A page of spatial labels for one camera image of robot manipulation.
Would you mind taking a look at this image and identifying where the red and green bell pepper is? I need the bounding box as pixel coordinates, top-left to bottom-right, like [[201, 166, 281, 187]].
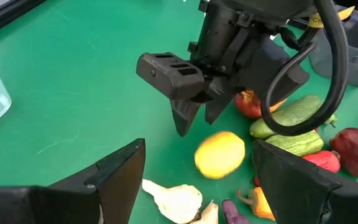
[[265, 129, 325, 157]]

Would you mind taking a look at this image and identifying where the yellow cable label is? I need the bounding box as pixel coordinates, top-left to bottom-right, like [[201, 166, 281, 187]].
[[308, 5, 356, 29]]

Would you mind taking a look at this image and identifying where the green table mat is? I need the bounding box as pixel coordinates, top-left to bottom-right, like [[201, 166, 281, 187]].
[[0, 0, 358, 224]]

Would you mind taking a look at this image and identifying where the grey translucent plastic bin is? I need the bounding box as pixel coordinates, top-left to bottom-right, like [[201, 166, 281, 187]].
[[308, 0, 358, 87]]

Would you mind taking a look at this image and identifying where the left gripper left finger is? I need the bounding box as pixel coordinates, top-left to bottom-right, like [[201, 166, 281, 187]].
[[0, 138, 147, 224]]

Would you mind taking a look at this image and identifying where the long red pepper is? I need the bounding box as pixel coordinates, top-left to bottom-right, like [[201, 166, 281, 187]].
[[253, 150, 342, 187]]

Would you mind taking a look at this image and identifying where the long orange pepper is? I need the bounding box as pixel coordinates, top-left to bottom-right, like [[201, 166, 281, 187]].
[[236, 186, 276, 222]]

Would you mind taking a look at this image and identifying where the small green pepper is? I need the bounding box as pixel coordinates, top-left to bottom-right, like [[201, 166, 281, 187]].
[[323, 113, 338, 128]]

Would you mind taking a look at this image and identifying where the dark purple eggplant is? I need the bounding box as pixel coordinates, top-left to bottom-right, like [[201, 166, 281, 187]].
[[221, 198, 250, 224]]

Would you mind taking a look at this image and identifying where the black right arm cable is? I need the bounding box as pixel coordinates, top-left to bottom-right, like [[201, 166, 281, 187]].
[[260, 0, 349, 137]]

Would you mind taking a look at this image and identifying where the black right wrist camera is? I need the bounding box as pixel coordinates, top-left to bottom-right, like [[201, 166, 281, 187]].
[[237, 32, 311, 105]]

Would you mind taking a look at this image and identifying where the dark green cucumber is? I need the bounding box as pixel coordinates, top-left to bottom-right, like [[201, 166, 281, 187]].
[[249, 95, 323, 140]]

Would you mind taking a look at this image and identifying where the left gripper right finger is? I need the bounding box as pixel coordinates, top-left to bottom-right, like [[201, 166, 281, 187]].
[[252, 139, 358, 224]]

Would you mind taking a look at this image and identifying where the dark red fruit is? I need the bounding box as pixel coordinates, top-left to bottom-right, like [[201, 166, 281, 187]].
[[330, 127, 358, 183]]

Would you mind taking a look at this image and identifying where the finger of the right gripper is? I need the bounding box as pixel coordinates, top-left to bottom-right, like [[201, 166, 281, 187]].
[[135, 52, 206, 138], [204, 80, 237, 125]]

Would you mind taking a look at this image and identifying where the white garlic bulb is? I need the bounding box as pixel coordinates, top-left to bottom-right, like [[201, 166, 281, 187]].
[[191, 200, 219, 224], [141, 179, 203, 224]]

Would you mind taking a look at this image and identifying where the yellow lemon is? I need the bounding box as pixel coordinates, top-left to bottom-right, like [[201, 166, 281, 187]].
[[193, 131, 246, 180]]

